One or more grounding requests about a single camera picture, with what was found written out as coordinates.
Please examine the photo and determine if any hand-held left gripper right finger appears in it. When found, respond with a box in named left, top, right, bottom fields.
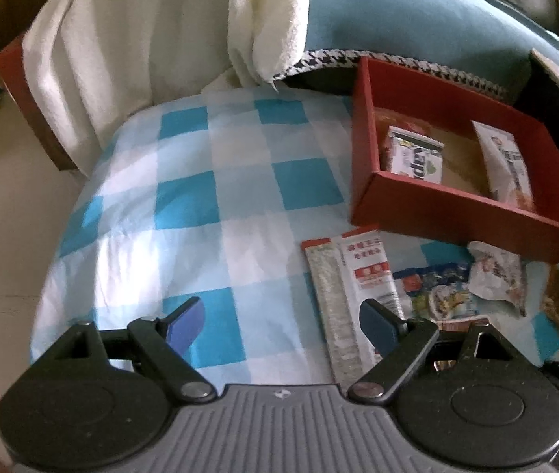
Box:
left=348, top=298, right=541, bottom=402

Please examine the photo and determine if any white snack packet orange picture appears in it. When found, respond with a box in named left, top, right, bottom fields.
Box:
left=471, top=121, right=534, bottom=209

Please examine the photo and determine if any blue white checked cloth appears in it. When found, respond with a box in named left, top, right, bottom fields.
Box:
left=30, top=86, right=559, bottom=386

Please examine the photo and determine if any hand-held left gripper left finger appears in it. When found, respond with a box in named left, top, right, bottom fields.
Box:
left=30, top=297, right=217, bottom=402

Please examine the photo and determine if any long red white snack packet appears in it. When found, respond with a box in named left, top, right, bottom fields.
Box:
left=301, top=224, right=406, bottom=385

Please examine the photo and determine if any small white snack packet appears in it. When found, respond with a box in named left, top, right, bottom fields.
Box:
left=467, top=240, right=527, bottom=317

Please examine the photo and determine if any blue sofa cover houndstooth trim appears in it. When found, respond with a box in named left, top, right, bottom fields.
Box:
left=270, top=0, right=559, bottom=105

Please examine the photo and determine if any red cardboard box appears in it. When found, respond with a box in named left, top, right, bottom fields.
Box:
left=349, top=56, right=559, bottom=264

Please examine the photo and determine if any silvery colourful candy packet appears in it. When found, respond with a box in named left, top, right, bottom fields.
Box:
left=392, top=263, right=487, bottom=327

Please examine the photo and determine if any white towel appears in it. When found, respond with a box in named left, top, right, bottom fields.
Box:
left=20, top=0, right=310, bottom=179

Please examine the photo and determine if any white green wafer packet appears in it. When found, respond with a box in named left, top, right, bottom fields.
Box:
left=386, top=125, right=446, bottom=186

